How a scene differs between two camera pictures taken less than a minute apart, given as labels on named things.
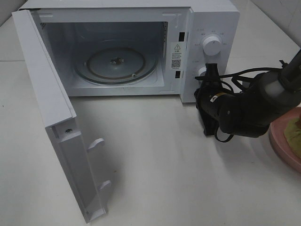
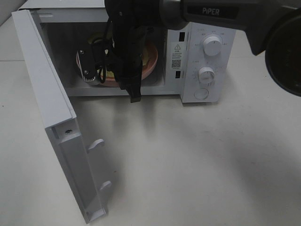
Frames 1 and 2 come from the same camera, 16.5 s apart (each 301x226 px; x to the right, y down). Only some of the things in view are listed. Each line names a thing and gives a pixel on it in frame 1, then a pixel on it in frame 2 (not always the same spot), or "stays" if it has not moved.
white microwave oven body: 121,49 stays
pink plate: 276,132 -> 113,82
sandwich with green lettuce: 292,132 -> 110,76
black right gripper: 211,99 -> 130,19
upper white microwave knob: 212,45 stays
